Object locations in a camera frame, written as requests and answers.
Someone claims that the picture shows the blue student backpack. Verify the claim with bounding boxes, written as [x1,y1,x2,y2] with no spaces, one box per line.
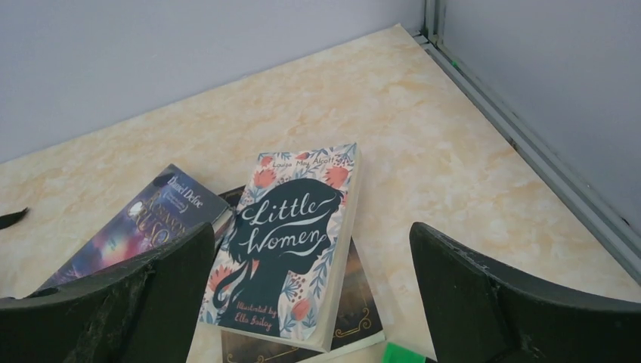
[0,207,29,230]

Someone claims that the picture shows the green cap black marker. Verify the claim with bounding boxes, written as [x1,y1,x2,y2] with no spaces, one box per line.
[381,342,436,363]

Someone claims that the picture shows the dark brown bottom book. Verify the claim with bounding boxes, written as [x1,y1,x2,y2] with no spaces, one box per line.
[218,185,386,363]

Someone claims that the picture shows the aluminium frame rail right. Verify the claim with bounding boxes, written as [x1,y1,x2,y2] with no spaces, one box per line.
[414,1,640,283]

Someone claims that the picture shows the Robinson Crusoe book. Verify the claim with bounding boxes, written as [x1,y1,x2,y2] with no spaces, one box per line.
[40,164,233,289]

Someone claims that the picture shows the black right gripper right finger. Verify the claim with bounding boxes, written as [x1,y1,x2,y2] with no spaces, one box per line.
[409,222,640,362]

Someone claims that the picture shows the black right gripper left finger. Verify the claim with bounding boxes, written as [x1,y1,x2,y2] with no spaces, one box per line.
[1,223,215,362]

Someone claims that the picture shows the Little Women book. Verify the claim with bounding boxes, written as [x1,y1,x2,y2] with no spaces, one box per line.
[199,143,362,352]

